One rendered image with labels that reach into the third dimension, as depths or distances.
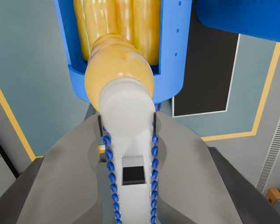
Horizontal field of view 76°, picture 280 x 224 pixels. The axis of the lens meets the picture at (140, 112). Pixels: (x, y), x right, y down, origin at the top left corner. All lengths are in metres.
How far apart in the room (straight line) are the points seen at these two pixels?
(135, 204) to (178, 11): 1.00
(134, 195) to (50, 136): 1.28
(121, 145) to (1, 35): 1.34
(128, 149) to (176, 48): 0.57
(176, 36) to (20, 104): 1.77
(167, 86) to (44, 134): 1.82
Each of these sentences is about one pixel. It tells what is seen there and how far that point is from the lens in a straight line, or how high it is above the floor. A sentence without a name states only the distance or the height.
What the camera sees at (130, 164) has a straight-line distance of 0.83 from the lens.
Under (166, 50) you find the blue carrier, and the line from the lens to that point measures 0.35.
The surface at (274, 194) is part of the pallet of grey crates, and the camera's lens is 3.34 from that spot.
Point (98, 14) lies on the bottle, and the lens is 0.42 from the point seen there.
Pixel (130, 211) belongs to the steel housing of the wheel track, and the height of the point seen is 0.93.
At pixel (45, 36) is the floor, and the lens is 1.68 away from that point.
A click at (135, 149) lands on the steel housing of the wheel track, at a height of 0.93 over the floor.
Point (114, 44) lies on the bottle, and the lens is 0.19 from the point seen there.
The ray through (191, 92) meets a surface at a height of 0.15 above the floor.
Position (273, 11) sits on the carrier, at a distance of 0.81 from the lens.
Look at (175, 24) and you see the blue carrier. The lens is 0.36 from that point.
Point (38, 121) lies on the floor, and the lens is 2.02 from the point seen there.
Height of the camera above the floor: 1.55
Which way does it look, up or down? 60 degrees down
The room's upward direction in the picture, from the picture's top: 172 degrees clockwise
